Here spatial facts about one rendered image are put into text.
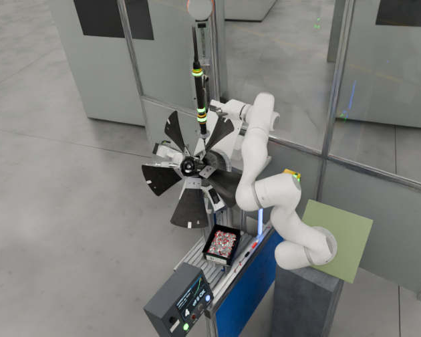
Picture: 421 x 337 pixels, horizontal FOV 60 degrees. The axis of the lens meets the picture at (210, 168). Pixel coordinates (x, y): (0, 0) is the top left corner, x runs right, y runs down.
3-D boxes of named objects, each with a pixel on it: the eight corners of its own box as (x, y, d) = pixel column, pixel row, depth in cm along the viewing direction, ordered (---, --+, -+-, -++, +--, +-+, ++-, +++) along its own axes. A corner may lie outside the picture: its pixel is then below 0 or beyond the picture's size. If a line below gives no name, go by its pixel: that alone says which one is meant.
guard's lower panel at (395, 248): (158, 172, 387) (142, 97, 328) (425, 293, 261) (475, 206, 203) (156, 174, 385) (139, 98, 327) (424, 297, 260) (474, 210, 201)
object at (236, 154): (232, 143, 281) (232, 132, 274) (250, 150, 273) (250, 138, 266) (220, 155, 271) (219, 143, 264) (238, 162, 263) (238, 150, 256)
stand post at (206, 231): (210, 264, 300) (200, 183, 242) (219, 269, 296) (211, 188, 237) (206, 268, 298) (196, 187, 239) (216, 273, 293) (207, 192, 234)
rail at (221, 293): (285, 205, 238) (286, 196, 233) (291, 208, 236) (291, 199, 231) (204, 315, 185) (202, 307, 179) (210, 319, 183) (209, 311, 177)
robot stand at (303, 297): (329, 332, 251) (353, 249, 191) (311, 370, 233) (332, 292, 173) (289, 309, 265) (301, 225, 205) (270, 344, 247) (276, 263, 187)
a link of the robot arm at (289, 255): (328, 258, 163) (321, 264, 141) (289, 267, 170) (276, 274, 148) (320, 231, 166) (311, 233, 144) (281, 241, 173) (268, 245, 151)
